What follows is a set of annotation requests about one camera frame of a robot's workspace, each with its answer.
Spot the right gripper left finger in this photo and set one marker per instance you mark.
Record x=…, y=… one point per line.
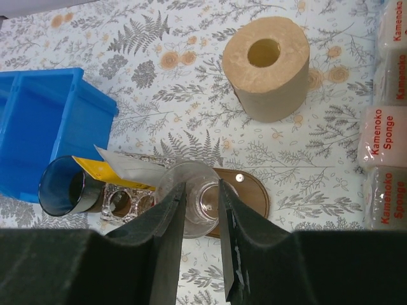
x=138, y=263

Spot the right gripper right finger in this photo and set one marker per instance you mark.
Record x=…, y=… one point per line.
x=264, y=264

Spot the clear acrylic holder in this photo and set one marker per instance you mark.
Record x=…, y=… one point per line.
x=121, y=204

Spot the clear glass cup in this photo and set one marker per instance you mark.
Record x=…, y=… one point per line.
x=201, y=181

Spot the white toothpaste tube black cap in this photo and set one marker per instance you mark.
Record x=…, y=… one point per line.
x=132, y=169

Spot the yellow toothpaste tube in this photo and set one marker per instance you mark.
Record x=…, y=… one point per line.
x=101, y=171

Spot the oval wooden tray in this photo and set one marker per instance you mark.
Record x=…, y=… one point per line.
x=249, y=189

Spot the blue double bin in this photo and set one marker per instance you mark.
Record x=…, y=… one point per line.
x=46, y=114

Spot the brown toilet paper roll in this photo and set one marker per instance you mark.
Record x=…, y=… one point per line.
x=267, y=63

